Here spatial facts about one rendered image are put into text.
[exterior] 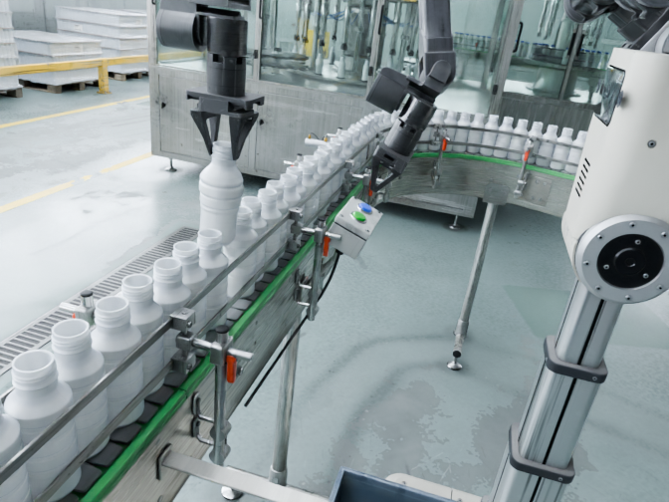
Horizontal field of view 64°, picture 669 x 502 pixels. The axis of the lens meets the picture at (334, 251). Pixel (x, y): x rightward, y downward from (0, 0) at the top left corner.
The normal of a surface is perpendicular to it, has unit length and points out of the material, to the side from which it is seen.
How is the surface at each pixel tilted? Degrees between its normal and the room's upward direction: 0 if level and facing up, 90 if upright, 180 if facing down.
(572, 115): 90
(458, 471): 0
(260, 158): 90
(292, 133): 90
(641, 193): 101
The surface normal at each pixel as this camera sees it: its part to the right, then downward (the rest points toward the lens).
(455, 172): 0.16, 0.42
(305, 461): 0.11, -0.90
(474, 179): -0.11, 0.37
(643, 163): -0.29, 0.54
